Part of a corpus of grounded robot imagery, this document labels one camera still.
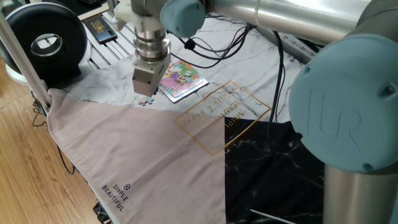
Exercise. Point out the silver Schunk gripper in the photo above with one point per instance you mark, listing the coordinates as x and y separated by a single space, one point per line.
146 77

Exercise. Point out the teal and brown puzzle piece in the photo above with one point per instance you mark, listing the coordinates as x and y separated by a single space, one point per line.
143 101

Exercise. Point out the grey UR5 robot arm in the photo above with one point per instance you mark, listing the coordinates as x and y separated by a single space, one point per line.
342 102

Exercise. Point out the colourful fairy puzzle board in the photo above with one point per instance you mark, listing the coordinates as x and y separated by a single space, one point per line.
174 86

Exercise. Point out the black booklet with gold print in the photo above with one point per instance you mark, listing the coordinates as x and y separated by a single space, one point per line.
99 28

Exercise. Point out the marble pink black tablecloth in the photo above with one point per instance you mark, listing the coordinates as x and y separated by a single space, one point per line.
140 149

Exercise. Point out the thin white stick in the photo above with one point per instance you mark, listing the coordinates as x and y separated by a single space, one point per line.
270 216

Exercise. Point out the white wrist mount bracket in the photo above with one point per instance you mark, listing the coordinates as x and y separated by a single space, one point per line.
127 15

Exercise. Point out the aluminium corner post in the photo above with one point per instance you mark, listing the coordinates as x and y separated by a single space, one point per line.
21 59

